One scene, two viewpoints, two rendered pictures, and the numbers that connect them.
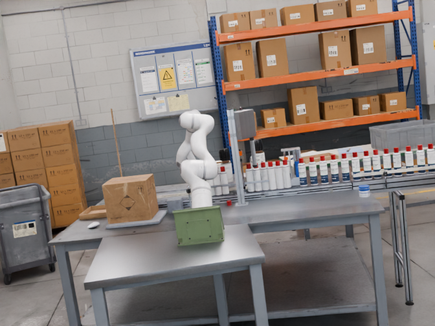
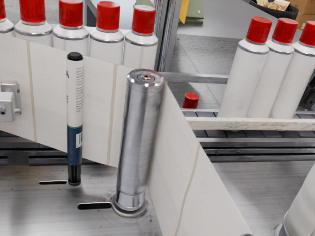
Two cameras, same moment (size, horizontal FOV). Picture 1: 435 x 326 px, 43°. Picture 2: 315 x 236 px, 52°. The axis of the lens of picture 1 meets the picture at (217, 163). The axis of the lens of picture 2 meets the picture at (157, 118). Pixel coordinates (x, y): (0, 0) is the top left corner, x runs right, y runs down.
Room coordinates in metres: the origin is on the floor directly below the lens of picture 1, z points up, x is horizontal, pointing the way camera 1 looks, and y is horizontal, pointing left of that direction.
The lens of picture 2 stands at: (4.36, -0.36, 1.21)
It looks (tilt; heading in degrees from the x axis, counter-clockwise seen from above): 33 degrees down; 157
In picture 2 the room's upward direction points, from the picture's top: 10 degrees clockwise
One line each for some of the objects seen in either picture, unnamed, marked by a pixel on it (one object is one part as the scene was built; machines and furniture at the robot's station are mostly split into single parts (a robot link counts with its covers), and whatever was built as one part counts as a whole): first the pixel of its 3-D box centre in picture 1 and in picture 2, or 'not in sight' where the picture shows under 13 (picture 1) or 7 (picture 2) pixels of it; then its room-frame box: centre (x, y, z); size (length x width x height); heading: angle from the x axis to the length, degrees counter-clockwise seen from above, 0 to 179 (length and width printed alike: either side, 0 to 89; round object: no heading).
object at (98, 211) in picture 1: (104, 211); not in sight; (4.02, 0.88, 0.85); 0.30 x 0.26 x 0.04; 83
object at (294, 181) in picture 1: (292, 167); not in sight; (3.95, -0.54, 1.01); 0.14 x 0.13 x 0.26; 83
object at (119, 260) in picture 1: (174, 245); (199, 21); (3.06, 0.31, 0.81); 0.90 x 0.90 x 0.04; 4
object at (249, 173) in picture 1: (250, 177); (137, 71); (3.90, -0.22, 0.98); 0.05 x 0.05 x 0.20
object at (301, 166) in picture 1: (302, 172); not in sight; (3.85, -0.59, 0.98); 0.05 x 0.05 x 0.20
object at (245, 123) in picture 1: (241, 124); not in sight; (3.81, -0.20, 1.38); 0.17 x 0.10 x 0.19; 138
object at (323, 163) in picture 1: (323, 169); not in sight; (3.83, -0.74, 0.98); 0.05 x 0.05 x 0.20
